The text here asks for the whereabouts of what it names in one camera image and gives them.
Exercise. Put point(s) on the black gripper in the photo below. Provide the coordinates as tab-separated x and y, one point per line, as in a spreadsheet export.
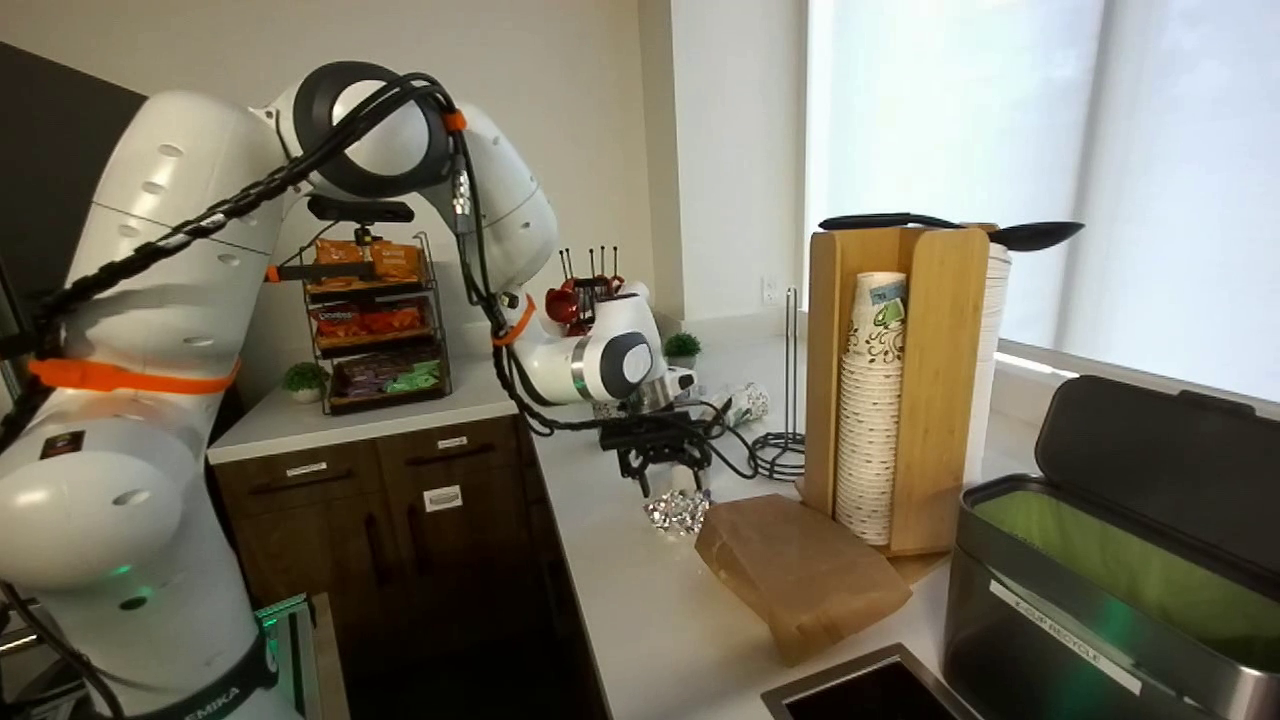
662	436

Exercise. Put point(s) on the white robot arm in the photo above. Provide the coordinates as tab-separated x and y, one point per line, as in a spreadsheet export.
111	540

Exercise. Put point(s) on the steel trash can green liner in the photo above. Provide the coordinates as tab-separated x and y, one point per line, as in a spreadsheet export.
1052	615

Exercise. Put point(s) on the black trash can lid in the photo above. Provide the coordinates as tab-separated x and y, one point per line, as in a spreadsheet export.
1193	470

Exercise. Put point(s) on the small green potted plant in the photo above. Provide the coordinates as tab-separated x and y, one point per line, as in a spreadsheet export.
681	348
307	380

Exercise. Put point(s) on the brown paper bag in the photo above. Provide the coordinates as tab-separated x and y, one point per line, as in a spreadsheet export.
796	570

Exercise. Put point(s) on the dark wood cabinet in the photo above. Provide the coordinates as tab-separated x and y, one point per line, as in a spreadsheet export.
442	570

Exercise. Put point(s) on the stack of patterned paper cups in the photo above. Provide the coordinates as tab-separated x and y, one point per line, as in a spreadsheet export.
869	406

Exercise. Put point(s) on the wooden cup dispenser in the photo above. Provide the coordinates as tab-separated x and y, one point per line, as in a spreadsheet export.
945	305

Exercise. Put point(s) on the tea bag rack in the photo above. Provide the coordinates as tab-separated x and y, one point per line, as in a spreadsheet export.
373	319

